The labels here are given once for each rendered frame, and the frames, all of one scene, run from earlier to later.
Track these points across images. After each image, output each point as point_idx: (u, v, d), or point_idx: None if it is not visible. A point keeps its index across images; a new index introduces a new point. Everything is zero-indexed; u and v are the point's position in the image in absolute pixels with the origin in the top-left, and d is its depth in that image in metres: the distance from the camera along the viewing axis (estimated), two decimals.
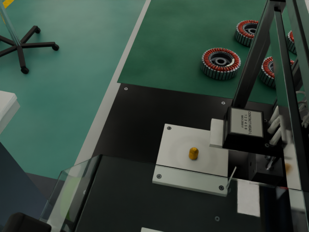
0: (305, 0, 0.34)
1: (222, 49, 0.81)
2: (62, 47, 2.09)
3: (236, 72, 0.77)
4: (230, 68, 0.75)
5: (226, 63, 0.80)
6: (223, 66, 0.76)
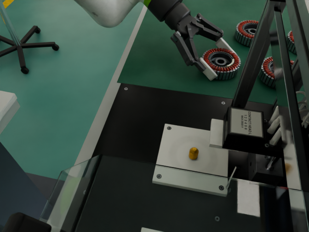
0: (305, 0, 0.34)
1: (222, 49, 0.81)
2: (62, 47, 2.09)
3: (236, 72, 0.77)
4: (230, 68, 0.75)
5: (226, 63, 0.80)
6: (223, 67, 0.76)
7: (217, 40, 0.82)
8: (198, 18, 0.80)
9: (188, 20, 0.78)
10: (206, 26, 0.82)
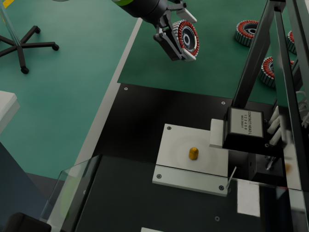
0: (305, 0, 0.34)
1: (185, 20, 0.76)
2: (62, 47, 2.09)
3: None
4: (197, 51, 0.79)
5: (185, 36, 0.79)
6: (192, 50, 0.78)
7: (179, 9, 0.74)
8: None
9: None
10: None
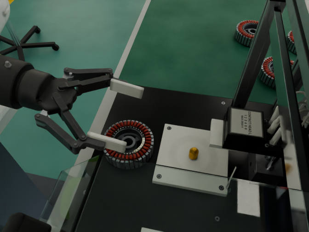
0: (305, 0, 0.34)
1: (131, 121, 0.61)
2: (62, 47, 2.09)
3: (149, 155, 0.57)
4: (138, 155, 0.55)
5: (137, 141, 0.60)
6: (129, 153, 0.56)
7: (110, 84, 0.56)
8: (69, 74, 0.54)
9: (54, 86, 0.51)
10: (86, 76, 0.55)
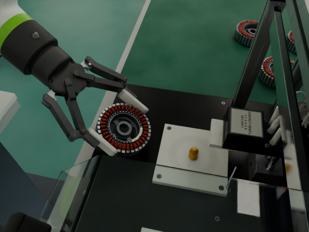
0: (305, 0, 0.34)
1: (129, 106, 0.57)
2: (62, 47, 2.09)
3: (143, 146, 0.56)
4: (136, 146, 0.53)
5: (131, 128, 0.58)
6: (126, 142, 0.53)
7: (120, 91, 0.58)
8: (88, 64, 0.55)
9: (69, 69, 0.53)
10: (102, 72, 0.57)
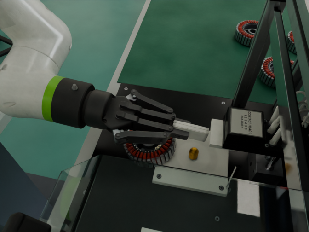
0: (305, 0, 0.34)
1: None
2: None
3: (171, 152, 0.56)
4: (160, 152, 0.54)
5: None
6: (150, 151, 0.55)
7: (171, 124, 0.53)
8: (132, 97, 0.55)
9: (116, 104, 0.53)
10: (146, 105, 0.55)
